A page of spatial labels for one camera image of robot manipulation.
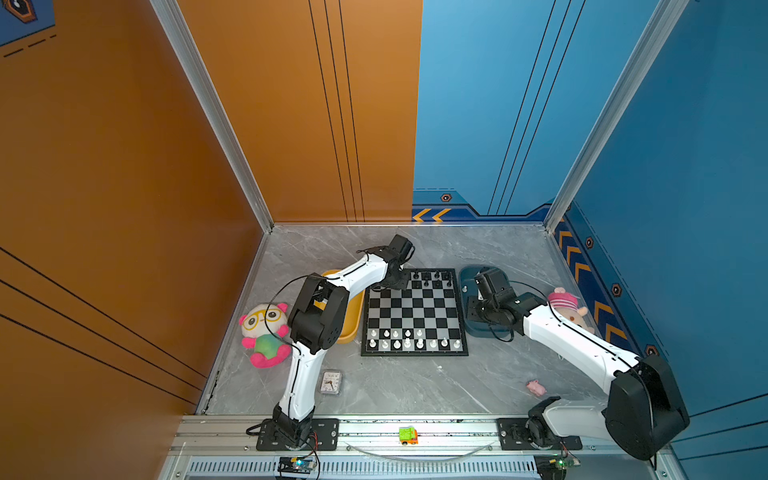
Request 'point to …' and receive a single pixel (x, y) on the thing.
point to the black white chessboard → (425, 318)
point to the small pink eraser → (537, 388)
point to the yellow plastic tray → (353, 315)
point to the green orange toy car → (408, 435)
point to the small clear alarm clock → (330, 382)
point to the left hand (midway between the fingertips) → (400, 279)
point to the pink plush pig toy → (566, 305)
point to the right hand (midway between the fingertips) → (466, 308)
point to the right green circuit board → (553, 467)
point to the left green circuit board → (295, 465)
